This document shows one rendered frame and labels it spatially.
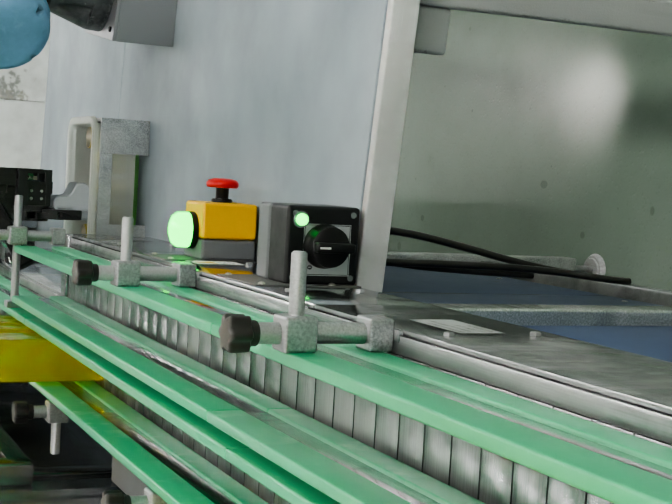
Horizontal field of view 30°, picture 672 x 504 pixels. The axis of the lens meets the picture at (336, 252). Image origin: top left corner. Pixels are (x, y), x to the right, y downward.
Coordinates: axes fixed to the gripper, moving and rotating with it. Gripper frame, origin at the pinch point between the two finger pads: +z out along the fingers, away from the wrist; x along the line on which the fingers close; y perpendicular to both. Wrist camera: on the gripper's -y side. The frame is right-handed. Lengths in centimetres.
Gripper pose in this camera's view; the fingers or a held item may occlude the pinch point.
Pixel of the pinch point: (99, 216)
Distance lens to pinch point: 206.8
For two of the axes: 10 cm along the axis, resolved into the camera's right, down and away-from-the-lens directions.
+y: 0.6, -10.0, -0.6
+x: -4.2, -0.8, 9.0
